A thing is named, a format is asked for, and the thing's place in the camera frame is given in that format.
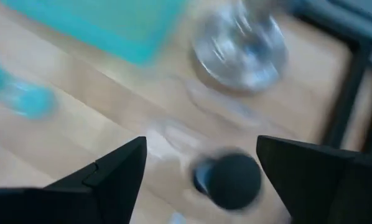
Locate mint green hourglass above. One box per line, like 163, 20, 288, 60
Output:
0, 54, 56, 121

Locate silver lamp with white shade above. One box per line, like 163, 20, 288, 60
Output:
190, 0, 289, 94

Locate purple sand hourglass black caps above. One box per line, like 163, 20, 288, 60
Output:
190, 149, 263, 212

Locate teal translucent plastic tray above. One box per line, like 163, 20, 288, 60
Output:
0, 0, 190, 66

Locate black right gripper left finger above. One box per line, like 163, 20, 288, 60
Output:
44, 136, 148, 224

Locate black table frame rail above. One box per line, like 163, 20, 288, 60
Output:
290, 0, 372, 156

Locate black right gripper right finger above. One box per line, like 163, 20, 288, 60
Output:
256, 135, 361, 224

